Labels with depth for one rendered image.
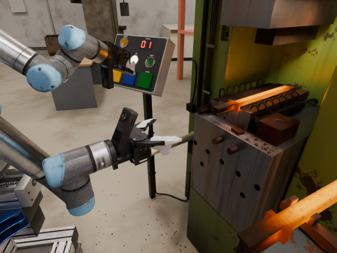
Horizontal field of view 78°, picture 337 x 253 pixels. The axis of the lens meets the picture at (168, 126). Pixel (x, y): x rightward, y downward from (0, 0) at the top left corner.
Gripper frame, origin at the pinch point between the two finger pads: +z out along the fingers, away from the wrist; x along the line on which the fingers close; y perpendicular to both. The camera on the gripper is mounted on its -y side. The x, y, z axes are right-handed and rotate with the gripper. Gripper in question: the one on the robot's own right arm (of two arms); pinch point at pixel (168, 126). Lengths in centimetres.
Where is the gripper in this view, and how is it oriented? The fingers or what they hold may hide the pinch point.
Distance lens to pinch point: 65.6
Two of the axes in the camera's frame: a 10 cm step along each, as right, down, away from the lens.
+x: 5.5, 4.1, -7.2
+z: 8.3, -2.7, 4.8
